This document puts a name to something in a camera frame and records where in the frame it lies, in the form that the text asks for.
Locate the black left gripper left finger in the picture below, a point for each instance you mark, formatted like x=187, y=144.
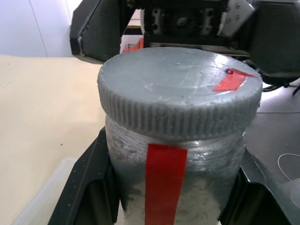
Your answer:
x=79, y=185

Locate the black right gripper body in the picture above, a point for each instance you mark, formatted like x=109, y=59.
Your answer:
x=185, y=23

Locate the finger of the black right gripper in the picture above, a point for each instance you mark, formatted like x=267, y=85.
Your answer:
x=276, y=42
x=98, y=30

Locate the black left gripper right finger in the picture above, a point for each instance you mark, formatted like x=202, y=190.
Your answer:
x=257, y=201

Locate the grey plastic jar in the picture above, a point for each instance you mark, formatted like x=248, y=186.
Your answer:
x=126, y=164

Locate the grey ribbed screw lid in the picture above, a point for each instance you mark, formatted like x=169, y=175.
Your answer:
x=164, y=82

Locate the white background box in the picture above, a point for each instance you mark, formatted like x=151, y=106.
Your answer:
x=131, y=40

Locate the translucent plastic box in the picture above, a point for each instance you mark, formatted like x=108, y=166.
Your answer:
x=37, y=199

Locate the orange background object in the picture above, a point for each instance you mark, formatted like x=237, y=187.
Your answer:
x=137, y=47

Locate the short red tape strip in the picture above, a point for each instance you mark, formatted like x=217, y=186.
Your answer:
x=228, y=82

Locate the long red tape strip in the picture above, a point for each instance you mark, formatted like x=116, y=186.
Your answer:
x=164, y=182

